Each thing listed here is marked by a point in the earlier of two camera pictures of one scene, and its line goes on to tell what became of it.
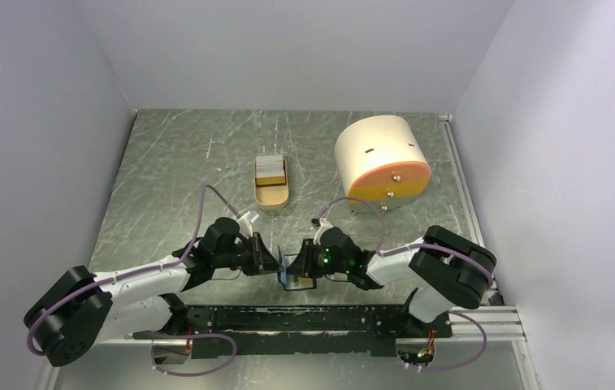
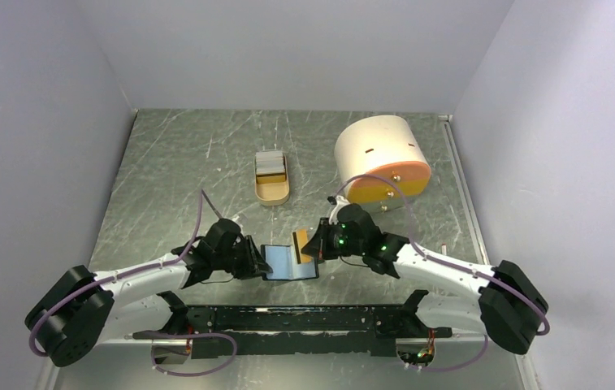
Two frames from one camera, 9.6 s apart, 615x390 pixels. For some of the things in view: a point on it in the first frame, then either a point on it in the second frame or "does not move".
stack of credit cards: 270,171 does not move
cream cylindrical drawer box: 381,159 does not move
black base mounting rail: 329,329 does not move
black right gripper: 304,265 to 319,248
